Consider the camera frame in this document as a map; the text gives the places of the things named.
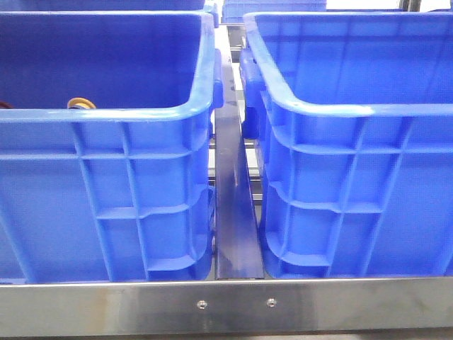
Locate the yellow push button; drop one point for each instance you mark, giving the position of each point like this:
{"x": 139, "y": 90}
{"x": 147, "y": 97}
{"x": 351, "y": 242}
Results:
{"x": 80, "y": 103}

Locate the red push button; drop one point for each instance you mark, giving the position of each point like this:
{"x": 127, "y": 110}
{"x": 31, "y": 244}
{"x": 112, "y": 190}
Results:
{"x": 5, "y": 105}

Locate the left blue plastic bin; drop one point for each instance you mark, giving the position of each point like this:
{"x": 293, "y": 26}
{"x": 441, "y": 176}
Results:
{"x": 120, "y": 192}

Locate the blue plastic bin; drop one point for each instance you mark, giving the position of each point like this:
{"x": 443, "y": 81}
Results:
{"x": 351, "y": 113}
{"x": 120, "y": 192}

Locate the right blue plastic bin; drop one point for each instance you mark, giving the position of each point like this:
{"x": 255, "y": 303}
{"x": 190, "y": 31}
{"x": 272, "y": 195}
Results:
{"x": 351, "y": 113}

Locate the rear blue crate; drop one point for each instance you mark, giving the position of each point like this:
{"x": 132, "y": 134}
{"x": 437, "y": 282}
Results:
{"x": 233, "y": 11}

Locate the rear left blue bin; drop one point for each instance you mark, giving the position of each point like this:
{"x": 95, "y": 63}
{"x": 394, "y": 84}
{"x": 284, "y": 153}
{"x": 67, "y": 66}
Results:
{"x": 113, "y": 5}

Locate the steel front rail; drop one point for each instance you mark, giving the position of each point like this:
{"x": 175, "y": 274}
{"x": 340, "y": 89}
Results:
{"x": 225, "y": 306}

